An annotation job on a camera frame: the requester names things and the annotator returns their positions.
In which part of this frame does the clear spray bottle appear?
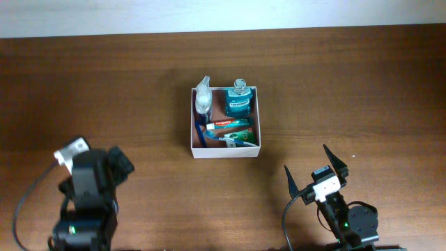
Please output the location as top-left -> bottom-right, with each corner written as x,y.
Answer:
195,75 -> 213,125

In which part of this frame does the blue mouthwash bottle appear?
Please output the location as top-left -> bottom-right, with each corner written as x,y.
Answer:
225,79 -> 253,118

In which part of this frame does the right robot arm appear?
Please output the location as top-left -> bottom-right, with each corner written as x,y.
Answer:
282,146 -> 403,251

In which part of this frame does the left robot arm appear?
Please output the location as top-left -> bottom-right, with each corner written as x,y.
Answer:
47,146 -> 134,250

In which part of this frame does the green soap box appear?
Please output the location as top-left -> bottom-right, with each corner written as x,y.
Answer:
224,128 -> 257,148

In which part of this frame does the white open cardboard box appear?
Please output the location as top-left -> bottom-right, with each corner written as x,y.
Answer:
189,86 -> 262,158

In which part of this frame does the blue disposable razor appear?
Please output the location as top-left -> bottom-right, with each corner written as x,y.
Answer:
194,121 -> 207,148

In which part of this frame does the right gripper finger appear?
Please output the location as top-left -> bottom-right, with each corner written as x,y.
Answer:
323,144 -> 348,174
284,165 -> 300,199

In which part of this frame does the blue white toothbrush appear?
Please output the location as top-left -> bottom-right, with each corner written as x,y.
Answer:
203,130 -> 257,147

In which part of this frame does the green toothpaste tube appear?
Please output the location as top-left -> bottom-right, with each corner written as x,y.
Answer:
206,117 -> 254,130

